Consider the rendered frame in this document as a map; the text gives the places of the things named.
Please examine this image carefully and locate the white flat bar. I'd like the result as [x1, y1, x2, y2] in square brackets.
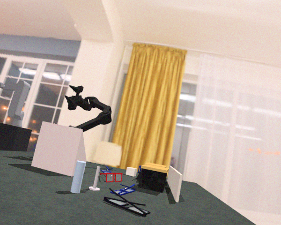
[167, 166, 183, 202]

